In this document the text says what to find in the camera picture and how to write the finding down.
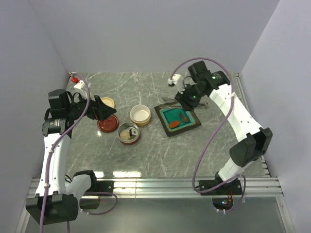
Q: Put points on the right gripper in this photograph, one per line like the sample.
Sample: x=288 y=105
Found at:
x=187 y=106

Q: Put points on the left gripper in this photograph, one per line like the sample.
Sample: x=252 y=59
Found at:
x=98 y=109

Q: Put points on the brown food piece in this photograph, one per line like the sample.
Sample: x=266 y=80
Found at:
x=184 y=117

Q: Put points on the red round lid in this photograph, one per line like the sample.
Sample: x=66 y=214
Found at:
x=108 y=125

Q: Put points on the orange food piece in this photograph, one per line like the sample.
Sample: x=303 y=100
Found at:
x=174 y=124

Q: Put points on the metal tongs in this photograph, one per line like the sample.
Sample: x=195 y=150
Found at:
x=170 y=100

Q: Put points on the beige round bun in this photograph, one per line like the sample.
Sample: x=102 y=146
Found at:
x=125 y=135

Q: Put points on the sushi roll piece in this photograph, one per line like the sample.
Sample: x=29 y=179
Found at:
x=133 y=132

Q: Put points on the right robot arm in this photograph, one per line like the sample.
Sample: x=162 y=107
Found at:
x=211 y=79

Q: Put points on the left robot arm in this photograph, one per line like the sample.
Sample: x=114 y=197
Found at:
x=55 y=201

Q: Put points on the cream round lid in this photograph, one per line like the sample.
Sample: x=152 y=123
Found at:
x=108 y=101

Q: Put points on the black teal square tray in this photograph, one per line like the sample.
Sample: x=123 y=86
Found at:
x=188 y=120

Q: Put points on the red steel bowl container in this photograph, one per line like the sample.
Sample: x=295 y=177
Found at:
x=127 y=126

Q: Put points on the cream white bowl container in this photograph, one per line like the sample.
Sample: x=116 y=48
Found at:
x=140 y=115

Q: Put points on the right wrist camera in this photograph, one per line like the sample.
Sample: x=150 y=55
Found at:
x=177 y=81

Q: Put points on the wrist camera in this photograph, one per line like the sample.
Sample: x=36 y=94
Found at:
x=81 y=88
x=177 y=81

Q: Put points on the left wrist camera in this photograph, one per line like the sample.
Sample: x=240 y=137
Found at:
x=81 y=88

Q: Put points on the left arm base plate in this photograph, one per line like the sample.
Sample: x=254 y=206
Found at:
x=101 y=186

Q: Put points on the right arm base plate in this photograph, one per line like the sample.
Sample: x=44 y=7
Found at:
x=232 y=188

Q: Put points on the aluminium mounting rail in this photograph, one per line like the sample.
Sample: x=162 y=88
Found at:
x=152 y=188

